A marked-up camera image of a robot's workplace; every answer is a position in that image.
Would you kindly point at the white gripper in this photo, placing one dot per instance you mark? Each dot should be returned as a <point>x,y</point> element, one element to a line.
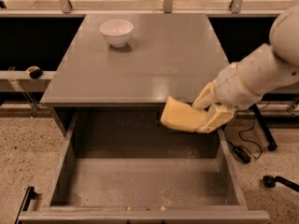
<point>234,87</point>

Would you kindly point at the yellow sponge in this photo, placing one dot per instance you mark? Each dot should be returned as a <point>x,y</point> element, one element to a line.
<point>181,116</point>

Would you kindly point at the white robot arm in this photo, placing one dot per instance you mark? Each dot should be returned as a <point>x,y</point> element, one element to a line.
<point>275,64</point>

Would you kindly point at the open grey top drawer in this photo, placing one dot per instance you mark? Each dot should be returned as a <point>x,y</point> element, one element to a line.
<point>127,168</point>

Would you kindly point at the grey cabinet table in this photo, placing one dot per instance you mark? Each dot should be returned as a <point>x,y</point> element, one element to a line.
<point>168,55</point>

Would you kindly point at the black stand leg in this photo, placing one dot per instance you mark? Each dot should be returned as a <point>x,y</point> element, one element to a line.
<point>272,145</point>

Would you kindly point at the black caster leg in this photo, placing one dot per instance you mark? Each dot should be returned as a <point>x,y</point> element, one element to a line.
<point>270,182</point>

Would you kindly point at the white ceramic bowl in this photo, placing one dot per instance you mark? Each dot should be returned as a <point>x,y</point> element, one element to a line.
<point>117,32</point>

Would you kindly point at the black yellow tape measure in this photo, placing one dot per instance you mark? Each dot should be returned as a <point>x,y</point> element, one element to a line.
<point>34,72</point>

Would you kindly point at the clear acrylic bracket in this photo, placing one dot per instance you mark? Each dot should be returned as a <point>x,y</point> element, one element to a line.
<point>16,85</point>

